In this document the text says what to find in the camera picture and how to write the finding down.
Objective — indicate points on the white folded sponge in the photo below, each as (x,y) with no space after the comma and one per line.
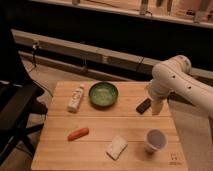
(115,148)

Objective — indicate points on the black chair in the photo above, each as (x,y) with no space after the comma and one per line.
(18,99)

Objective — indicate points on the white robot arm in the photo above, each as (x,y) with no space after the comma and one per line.
(172,75)

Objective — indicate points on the white plastic bottle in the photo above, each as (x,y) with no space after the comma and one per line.
(75,99)

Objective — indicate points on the white paper cup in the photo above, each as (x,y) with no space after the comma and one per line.
(155,140)

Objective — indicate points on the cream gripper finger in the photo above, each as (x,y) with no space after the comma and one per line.
(156,107)

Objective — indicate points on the orange carrot toy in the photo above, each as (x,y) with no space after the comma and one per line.
(78,133)

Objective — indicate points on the green ceramic bowl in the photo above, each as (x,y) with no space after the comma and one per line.
(103,94)

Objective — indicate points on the black rectangular block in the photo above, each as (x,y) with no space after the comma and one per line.
(143,106)

